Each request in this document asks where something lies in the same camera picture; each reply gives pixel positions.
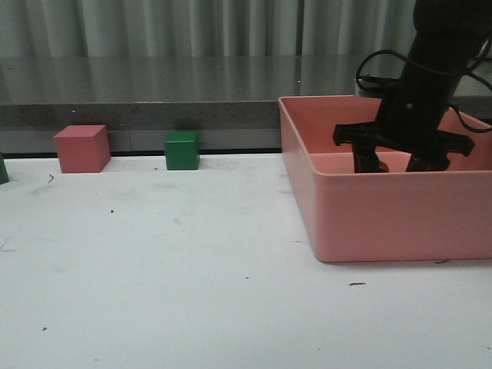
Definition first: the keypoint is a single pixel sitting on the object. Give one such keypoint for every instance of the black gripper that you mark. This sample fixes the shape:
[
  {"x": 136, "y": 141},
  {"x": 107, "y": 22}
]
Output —
[{"x": 407, "y": 120}]

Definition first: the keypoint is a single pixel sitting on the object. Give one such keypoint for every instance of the yellow push button switch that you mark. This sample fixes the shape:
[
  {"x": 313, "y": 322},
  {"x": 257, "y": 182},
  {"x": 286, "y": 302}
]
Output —
[{"x": 382, "y": 167}]

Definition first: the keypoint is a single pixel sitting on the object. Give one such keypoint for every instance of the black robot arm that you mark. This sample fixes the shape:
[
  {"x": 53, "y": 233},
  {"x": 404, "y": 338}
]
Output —
[{"x": 452, "y": 39}]

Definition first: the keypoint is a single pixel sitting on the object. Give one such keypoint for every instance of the pink plastic bin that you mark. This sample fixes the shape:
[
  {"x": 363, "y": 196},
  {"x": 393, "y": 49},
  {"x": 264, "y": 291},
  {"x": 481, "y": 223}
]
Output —
[{"x": 396, "y": 216}]

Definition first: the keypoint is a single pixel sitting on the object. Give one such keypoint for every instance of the grey stone counter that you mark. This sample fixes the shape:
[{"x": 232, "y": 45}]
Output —
[{"x": 232, "y": 102}]

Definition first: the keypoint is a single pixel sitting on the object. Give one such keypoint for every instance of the green cube block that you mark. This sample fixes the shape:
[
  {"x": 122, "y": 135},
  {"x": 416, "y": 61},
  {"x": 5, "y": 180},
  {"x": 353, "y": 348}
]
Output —
[{"x": 182, "y": 150}]

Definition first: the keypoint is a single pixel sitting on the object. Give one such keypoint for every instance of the pink cube block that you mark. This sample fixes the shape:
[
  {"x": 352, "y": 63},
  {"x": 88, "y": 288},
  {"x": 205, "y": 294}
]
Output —
[{"x": 82, "y": 148}]

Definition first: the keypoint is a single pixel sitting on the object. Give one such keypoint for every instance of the dark green block at edge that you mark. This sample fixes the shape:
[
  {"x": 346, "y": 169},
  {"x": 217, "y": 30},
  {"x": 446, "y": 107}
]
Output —
[{"x": 4, "y": 178}]

